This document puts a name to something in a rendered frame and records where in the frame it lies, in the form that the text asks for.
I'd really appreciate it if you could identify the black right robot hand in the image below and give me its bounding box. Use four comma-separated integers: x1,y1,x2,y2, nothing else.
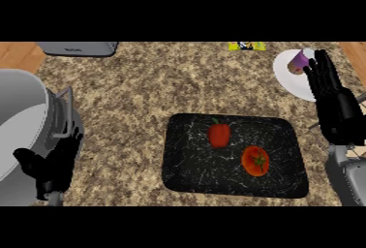
301,48,366,146

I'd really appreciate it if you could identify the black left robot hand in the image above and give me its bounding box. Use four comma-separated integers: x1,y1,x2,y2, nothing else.
12,126,83,202

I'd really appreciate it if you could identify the red tomato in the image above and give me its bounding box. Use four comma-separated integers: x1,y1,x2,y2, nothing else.
241,144,272,177

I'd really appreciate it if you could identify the black marbled tray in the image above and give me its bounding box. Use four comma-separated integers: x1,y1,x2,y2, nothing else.
160,112,310,200

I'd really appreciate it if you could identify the white plate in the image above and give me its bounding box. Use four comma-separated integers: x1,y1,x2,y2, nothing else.
272,47,320,103

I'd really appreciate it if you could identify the purple cupcake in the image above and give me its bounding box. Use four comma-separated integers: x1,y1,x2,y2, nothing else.
287,47,312,76

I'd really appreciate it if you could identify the red bell pepper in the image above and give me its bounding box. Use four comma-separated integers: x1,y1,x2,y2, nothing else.
205,117,232,149

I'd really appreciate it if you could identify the yellow snack packet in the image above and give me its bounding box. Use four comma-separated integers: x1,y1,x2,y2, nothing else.
228,41,269,52

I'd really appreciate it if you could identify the grey appliance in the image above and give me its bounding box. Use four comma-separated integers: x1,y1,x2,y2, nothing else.
36,41,120,58

